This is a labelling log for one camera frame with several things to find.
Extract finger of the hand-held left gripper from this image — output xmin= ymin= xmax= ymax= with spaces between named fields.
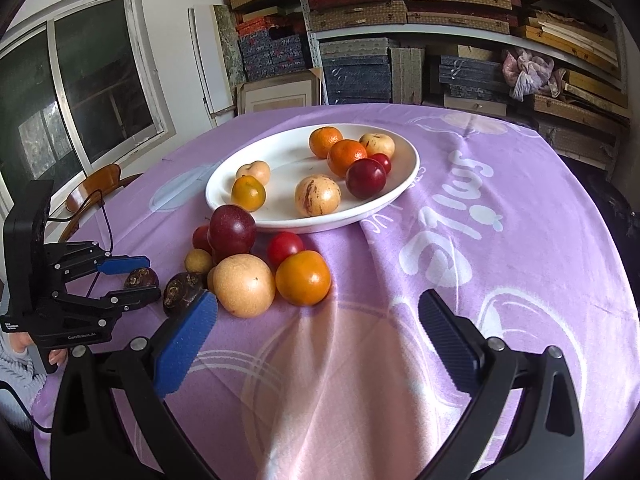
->
xmin=50 ymin=284 xmax=162 ymax=330
xmin=52 ymin=241 xmax=151 ymax=281

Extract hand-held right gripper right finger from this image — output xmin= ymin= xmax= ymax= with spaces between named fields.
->
xmin=418 ymin=290 xmax=586 ymax=480

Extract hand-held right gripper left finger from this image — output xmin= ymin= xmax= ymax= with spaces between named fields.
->
xmin=50 ymin=291 xmax=221 ymax=480

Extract round tan pear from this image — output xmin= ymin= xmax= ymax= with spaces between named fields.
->
xmin=213 ymin=254 xmax=277 ymax=319

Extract red tomato with stem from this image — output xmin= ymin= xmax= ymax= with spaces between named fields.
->
xmin=192 ymin=217 xmax=213 ymax=253

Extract large dark red plum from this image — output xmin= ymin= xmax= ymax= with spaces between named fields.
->
xmin=207 ymin=204 xmax=257 ymax=261

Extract large yellow-orange tomato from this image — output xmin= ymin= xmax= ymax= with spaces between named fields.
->
xmin=275 ymin=251 xmax=332 ymax=307

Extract small yellow-orange tomato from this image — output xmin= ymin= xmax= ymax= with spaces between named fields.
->
xmin=231 ymin=176 xmax=266 ymax=212

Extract shiny red plum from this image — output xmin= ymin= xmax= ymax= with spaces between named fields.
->
xmin=345 ymin=158 xmax=387 ymax=200

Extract yellow purple-striped pepino melon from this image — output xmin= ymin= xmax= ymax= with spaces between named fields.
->
xmin=294 ymin=174 xmax=342 ymax=218

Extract white oval plate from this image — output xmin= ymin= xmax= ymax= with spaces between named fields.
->
xmin=205 ymin=123 xmax=420 ymax=233

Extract orange mandarin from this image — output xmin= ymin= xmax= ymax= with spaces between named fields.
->
xmin=308 ymin=126 xmax=344 ymax=159
xmin=327 ymin=139 xmax=368 ymax=178

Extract person's left forearm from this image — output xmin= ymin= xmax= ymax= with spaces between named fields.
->
xmin=0 ymin=332 xmax=47 ymax=411

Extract person's left hand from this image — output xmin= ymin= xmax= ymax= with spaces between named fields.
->
xmin=14 ymin=334 xmax=70 ymax=375

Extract purple printed tablecloth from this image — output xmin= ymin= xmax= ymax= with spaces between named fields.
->
xmin=30 ymin=104 xmax=640 ymax=480

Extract brown wooden chair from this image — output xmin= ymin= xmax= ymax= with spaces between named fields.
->
xmin=60 ymin=162 xmax=143 ymax=241

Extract white framed window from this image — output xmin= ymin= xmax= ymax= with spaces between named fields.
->
xmin=0 ymin=0 xmax=176 ymax=211

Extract white board panel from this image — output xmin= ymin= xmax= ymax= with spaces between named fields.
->
xmin=187 ymin=5 xmax=236 ymax=116

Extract green marbled panel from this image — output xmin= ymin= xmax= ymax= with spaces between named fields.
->
xmin=214 ymin=4 xmax=247 ymax=86

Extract stack of blue patterned boxes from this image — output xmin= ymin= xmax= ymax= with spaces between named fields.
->
xmin=237 ymin=17 xmax=311 ymax=81

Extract stack of dark grey boxes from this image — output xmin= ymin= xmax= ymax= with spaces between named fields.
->
xmin=439 ymin=55 xmax=511 ymax=106
xmin=320 ymin=37 xmax=393 ymax=106

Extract upright woven tan boxes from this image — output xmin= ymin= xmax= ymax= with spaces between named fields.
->
xmin=390 ymin=47 xmax=426 ymax=106

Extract pink cloth bundle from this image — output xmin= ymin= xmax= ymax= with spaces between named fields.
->
xmin=501 ymin=47 xmax=566 ymax=102

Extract white metal shelf rack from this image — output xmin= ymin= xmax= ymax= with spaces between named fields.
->
xmin=292 ymin=0 xmax=628 ymax=111

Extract stack of yellow wooden boxes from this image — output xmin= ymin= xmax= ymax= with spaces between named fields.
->
xmin=515 ymin=7 xmax=628 ymax=111

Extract black cable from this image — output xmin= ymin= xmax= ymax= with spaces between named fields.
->
xmin=47 ymin=189 xmax=115 ymax=296
xmin=0 ymin=381 xmax=52 ymax=433

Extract wooden picture frame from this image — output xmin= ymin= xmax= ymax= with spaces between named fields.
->
xmin=236 ymin=67 xmax=323 ymax=115

